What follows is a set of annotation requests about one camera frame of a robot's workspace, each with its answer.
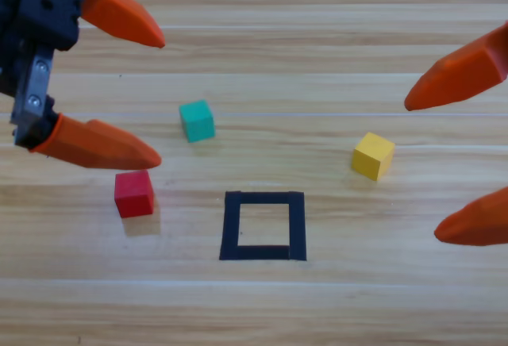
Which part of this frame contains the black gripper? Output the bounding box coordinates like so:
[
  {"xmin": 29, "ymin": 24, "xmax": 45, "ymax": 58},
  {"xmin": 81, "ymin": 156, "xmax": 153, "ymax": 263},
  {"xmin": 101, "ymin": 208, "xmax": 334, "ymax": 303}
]
[{"xmin": 0, "ymin": 0, "xmax": 166, "ymax": 123}]

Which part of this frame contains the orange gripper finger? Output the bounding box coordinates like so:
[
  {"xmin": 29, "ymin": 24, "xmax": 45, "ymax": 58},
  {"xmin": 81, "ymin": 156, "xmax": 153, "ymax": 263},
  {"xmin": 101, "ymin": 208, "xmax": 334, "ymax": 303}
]
[
  {"xmin": 13, "ymin": 102, "xmax": 163, "ymax": 171},
  {"xmin": 433, "ymin": 186, "xmax": 508, "ymax": 247},
  {"xmin": 403, "ymin": 21, "xmax": 508, "ymax": 112}
]

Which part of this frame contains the red wooden cube block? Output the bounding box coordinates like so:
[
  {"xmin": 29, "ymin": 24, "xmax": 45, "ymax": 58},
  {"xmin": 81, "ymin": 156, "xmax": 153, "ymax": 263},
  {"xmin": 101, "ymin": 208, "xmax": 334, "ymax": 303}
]
[{"xmin": 114, "ymin": 169, "xmax": 155, "ymax": 219}]

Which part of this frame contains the green wooden cube block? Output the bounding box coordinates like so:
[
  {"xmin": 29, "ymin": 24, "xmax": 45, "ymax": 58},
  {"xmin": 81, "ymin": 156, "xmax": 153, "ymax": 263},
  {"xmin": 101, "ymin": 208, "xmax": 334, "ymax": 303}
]
[{"xmin": 178, "ymin": 98, "xmax": 217, "ymax": 144}]

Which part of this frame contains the yellow wooden cube block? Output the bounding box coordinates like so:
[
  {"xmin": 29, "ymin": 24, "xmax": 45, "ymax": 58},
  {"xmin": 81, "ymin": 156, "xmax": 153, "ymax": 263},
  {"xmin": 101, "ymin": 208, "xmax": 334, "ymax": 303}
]
[{"xmin": 350, "ymin": 131, "xmax": 396, "ymax": 182}]

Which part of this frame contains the black tape square outline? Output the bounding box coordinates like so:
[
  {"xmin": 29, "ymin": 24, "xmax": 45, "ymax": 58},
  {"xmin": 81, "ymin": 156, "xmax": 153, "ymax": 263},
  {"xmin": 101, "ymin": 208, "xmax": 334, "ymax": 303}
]
[{"xmin": 218, "ymin": 190, "xmax": 308, "ymax": 262}]

